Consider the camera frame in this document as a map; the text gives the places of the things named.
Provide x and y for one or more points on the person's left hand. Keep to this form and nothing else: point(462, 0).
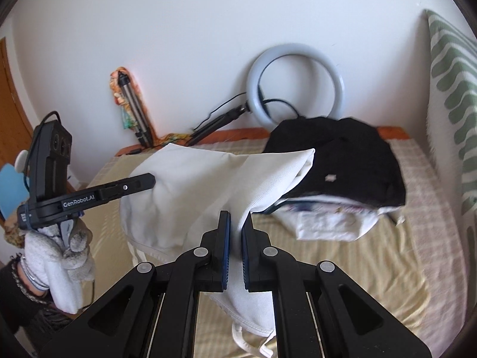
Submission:
point(56, 268)

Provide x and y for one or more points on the leopard print cloth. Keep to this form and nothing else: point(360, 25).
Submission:
point(15, 238)

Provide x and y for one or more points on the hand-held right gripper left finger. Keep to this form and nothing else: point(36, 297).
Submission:
point(223, 253)

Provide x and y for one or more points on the plaid covered bed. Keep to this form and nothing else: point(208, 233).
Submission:
point(439, 268)

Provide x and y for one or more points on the yellow striped bed sheet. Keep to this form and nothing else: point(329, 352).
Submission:
point(372, 268)

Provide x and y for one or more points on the colourful patterned scarf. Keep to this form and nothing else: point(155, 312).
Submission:
point(126, 121)

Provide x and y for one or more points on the white round lamp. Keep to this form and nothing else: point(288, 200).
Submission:
point(21, 160)

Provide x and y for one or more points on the orange wooden bed frame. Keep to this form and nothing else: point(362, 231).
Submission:
point(246, 133)

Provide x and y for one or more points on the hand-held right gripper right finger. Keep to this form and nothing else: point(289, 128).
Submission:
point(245, 261)

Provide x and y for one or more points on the silver tripod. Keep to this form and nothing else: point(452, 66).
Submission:
point(134, 108)

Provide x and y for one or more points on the wooden door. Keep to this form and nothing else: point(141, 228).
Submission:
point(11, 100)

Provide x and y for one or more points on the light blue plastic panel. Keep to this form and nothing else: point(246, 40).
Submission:
point(11, 194)

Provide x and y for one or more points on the black folded garment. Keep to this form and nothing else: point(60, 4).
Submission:
point(346, 156)

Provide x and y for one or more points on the green patterned pillow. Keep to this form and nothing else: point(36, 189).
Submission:
point(451, 82)

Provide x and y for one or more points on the person's left forearm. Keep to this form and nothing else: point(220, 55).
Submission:
point(15, 305)

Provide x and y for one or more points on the white folded clothes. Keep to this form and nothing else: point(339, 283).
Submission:
point(324, 223)

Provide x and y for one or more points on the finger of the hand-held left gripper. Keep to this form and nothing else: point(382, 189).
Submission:
point(130, 185)

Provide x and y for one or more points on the white camisole top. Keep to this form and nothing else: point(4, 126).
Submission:
point(179, 194)

